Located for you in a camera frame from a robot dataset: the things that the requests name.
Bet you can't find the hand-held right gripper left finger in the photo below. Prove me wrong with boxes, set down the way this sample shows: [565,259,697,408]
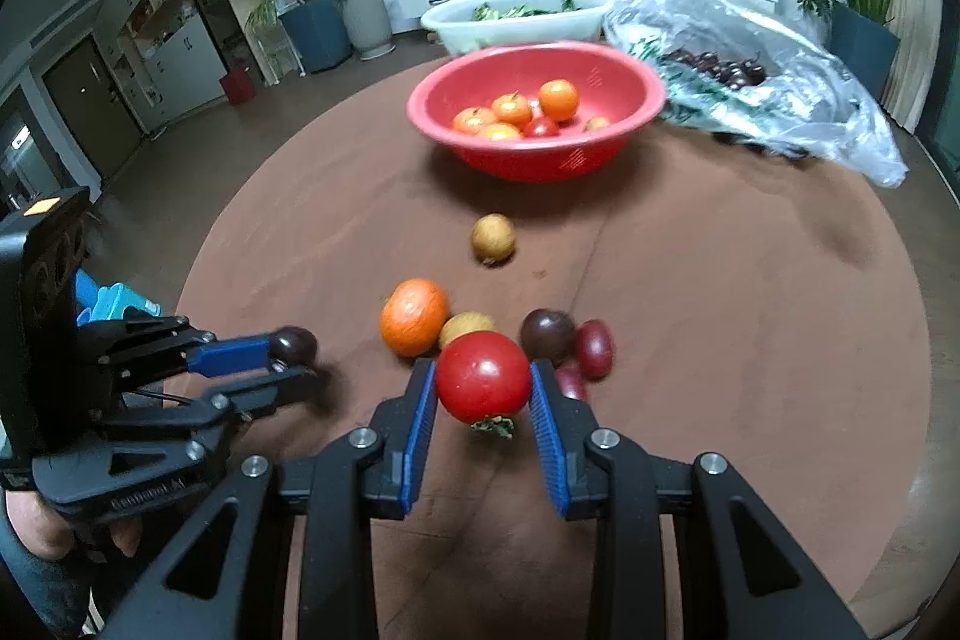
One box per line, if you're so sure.
[105,359,440,640]

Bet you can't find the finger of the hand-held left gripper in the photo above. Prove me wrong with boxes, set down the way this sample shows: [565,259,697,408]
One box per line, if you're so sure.
[79,314,277,397]
[101,365,325,444]

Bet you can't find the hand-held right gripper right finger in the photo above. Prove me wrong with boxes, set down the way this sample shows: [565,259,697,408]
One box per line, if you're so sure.
[529,361,871,640]

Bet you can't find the dark purple plum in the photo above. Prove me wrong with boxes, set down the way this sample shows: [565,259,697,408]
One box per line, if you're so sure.
[268,326,319,371]
[520,308,577,365]

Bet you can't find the dark red grape tomato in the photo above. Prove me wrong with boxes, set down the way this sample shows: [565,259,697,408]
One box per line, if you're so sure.
[555,364,590,402]
[574,319,616,380]

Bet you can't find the red plastic basin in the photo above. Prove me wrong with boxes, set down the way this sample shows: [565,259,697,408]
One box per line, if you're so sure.
[406,41,666,184]

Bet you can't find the person's left hand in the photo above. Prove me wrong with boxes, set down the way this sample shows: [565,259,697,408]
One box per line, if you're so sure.
[4,492,143,560]

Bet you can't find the dark brown door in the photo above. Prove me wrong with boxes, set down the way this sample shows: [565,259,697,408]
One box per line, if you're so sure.
[41,36,143,180]

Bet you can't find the red waste bin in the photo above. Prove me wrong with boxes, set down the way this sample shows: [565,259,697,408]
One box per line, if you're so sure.
[220,68,257,105]

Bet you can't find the small plant grey pot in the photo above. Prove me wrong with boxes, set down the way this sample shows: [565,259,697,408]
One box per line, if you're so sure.
[334,0,395,60]

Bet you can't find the white plastic basin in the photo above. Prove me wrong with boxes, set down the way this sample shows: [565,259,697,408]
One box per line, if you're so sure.
[420,0,616,58]

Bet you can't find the pile of dark cherries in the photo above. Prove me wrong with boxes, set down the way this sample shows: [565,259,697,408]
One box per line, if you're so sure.
[658,47,767,90]

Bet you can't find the green leafy vegetables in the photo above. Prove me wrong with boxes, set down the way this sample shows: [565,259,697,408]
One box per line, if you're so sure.
[471,0,582,22]

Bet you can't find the clear plastic bag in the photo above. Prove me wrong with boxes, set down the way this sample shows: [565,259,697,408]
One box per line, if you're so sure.
[604,0,908,190]

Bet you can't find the beige curtain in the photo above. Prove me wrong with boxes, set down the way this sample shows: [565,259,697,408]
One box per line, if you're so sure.
[877,0,946,135]

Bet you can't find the spider plant on wire stand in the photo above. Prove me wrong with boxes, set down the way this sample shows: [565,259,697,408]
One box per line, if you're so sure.
[244,0,305,86]

